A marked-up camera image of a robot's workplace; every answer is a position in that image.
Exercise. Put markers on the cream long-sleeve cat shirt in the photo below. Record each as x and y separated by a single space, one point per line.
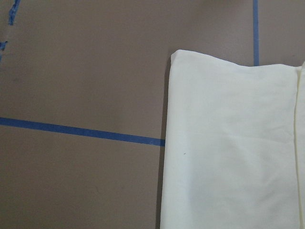
235 145

